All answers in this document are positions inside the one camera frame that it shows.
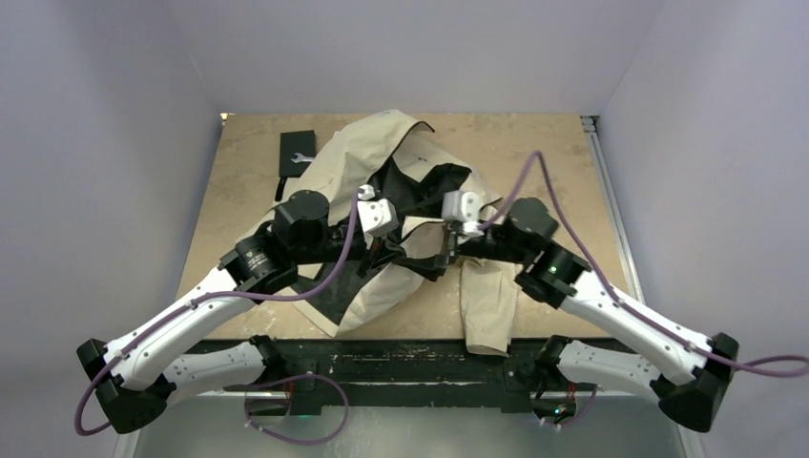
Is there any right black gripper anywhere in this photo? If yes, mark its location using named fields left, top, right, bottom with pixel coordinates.
left=392, top=183, right=530, bottom=281

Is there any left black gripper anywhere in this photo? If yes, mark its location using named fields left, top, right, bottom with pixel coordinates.
left=295, top=225, right=409, bottom=278

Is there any beige jacket with black lining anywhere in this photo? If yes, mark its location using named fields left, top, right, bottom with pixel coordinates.
left=291, top=110, right=519, bottom=356

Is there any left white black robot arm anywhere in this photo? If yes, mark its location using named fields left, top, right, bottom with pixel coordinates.
left=73, top=185, right=398, bottom=436

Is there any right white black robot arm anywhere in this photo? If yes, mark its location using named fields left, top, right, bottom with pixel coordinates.
left=441, top=191, right=739, bottom=433

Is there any black pouch with wrench logo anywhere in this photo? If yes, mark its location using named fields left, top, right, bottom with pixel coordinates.
left=274, top=130, right=317, bottom=202

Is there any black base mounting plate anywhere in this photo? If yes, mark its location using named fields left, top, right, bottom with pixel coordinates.
left=157, top=338, right=624, bottom=415

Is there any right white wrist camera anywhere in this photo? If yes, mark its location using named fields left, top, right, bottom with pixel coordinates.
left=441, top=190, right=483, bottom=239

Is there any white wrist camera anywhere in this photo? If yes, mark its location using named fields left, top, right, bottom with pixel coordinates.
left=357, top=184, right=399, bottom=238
left=441, top=190, right=483, bottom=239

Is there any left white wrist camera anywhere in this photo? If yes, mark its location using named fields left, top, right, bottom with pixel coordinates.
left=357, top=184, right=399, bottom=238

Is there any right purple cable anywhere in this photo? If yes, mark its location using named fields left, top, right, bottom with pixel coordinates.
left=477, top=150, right=809, bottom=431

